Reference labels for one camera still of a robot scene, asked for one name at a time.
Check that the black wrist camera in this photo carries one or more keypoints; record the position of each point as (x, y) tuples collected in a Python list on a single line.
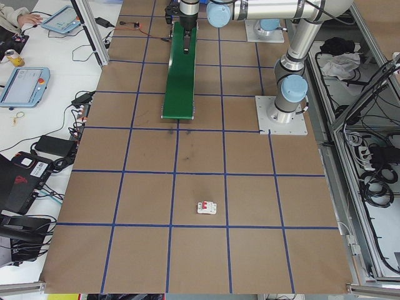
[(171, 12)]

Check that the blue grey teach pendant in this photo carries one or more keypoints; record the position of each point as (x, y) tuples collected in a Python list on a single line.
[(22, 86), (61, 20)]

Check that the black power adapter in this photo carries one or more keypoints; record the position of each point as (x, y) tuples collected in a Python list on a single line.
[(103, 21)]

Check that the black power supply box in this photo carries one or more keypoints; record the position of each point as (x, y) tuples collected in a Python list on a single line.
[(378, 154)]

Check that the aluminium frame bar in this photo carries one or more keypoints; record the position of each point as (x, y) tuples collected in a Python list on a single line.
[(375, 289), (22, 288)]

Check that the white power strip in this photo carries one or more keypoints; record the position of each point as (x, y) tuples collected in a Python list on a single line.
[(364, 154)]

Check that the black electronic device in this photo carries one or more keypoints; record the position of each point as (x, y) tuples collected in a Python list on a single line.
[(22, 231)]

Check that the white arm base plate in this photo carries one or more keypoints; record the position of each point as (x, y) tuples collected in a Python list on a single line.
[(250, 34), (297, 128)]

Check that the black laptop charger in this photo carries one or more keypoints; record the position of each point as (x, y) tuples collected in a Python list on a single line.
[(82, 98)]

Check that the large black power brick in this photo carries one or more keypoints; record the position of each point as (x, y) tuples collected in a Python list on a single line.
[(54, 145)]

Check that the aluminium profile post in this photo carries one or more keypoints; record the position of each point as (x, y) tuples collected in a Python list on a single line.
[(93, 37)]

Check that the small rounded black adapter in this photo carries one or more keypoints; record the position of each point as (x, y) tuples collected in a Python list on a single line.
[(107, 42)]

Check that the bystander bare hand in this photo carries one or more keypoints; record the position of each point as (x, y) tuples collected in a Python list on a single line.
[(29, 19)]

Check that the small black sensor board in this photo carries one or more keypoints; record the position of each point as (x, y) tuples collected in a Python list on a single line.
[(137, 24)]

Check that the V-shaped metal bar frame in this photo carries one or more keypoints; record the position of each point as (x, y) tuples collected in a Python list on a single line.
[(336, 187)]

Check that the black power strip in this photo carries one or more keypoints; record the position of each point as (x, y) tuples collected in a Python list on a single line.
[(80, 118)]

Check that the white crumpled cloth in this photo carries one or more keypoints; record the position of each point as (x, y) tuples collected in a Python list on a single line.
[(340, 67)]

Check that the black crumpled cloth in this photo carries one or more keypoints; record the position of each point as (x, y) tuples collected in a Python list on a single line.
[(337, 45)]

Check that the grey metal bracket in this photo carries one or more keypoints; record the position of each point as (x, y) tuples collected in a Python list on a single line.
[(352, 245)]

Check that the green conveyor belt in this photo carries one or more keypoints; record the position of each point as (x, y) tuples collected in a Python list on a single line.
[(179, 93)]

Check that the white red circuit breaker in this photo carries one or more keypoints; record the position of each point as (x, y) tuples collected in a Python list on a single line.
[(207, 208)]

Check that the yellow drink can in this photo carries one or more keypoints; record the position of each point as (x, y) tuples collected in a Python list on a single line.
[(15, 58)]

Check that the black case with red logo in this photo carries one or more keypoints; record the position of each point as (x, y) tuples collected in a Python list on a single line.
[(22, 184)]

